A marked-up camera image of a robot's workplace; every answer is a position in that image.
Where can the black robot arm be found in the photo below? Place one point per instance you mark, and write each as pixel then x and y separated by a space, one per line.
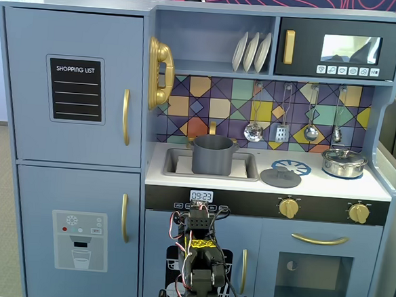
pixel 202 281

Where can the dishwasher door with print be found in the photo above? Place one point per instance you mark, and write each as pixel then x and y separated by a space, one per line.
pixel 243 233

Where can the gray pot lid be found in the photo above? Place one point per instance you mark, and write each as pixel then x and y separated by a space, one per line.
pixel 270 180

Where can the small metal spoon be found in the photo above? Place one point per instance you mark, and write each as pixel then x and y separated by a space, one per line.
pixel 337 134

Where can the white plate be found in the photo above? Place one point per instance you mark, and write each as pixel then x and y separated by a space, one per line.
pixel 250 53
pixel 262 52
pixel 238 52

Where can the freezer door with dispenser print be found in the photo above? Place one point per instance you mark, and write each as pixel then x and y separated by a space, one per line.
pixel 45 195

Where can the blue toy kitchen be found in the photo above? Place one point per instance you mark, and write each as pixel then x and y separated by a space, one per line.
pixel 75 2

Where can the black shopping list chalkboard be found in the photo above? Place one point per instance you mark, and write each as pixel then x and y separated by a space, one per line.
pixel 76 92

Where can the gold toy telephone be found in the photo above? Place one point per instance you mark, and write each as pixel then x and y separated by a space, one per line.
pixel 162 54

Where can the oven door with window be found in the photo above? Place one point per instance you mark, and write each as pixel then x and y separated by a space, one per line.
pixel 267 279

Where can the gray toy sink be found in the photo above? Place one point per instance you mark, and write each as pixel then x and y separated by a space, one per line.
pixel 170 153

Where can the gold stove knob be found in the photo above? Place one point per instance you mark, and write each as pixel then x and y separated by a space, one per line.
pixel 359 213
pixel 288 208

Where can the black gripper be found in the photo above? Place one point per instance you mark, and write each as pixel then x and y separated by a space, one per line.
pixel 198 207

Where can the fridge door with chalkboard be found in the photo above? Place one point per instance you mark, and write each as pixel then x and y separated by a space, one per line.
pixel 26 75

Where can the metal ladle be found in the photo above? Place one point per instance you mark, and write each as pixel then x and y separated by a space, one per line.
pixel 310 133

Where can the steel pot with lid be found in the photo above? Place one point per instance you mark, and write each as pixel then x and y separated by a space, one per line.
pixel 343 165

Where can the metal slotted spatula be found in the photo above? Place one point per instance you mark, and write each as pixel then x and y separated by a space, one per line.
pixel 282 134

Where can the gold toy faucet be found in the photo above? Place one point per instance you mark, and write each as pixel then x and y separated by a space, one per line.
pixel 213 127

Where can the black toy microwave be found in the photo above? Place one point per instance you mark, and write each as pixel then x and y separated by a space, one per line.
pixel 307 44

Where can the gray plastic pot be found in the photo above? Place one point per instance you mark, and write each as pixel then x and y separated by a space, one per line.
pixel 212 156

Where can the metal slotted skimmer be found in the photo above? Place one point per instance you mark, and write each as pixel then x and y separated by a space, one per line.
pixel 253 132

